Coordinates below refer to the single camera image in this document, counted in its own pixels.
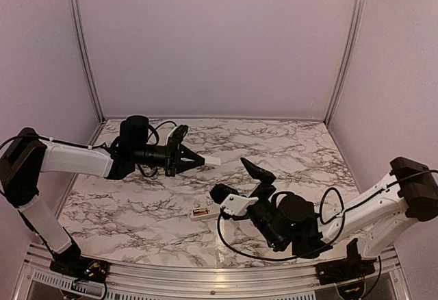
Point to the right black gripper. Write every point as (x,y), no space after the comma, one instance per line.
(258,173)

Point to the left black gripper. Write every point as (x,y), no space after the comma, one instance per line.
(177,165)

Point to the white battery cover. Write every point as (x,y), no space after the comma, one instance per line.
(211,160)

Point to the orange AAA battery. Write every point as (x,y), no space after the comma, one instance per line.
(200,212)

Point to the white remote control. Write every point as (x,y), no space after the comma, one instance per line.
(213,213)

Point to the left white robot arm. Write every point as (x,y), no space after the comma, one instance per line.
(28,155)

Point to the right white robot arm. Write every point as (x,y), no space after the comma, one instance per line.
(405,196)

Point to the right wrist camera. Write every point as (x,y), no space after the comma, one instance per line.
(230,201)

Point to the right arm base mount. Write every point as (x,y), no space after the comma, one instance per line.
(351,267)

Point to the aluminium front rail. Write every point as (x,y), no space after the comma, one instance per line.
(141,281)

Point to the left aluminium corner post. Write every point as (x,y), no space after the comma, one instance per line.
(85,60)

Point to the aluminium corner post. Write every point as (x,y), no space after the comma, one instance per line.
(352,35)
(85,60)

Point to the right aluminium corner post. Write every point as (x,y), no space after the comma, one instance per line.
(352,35)

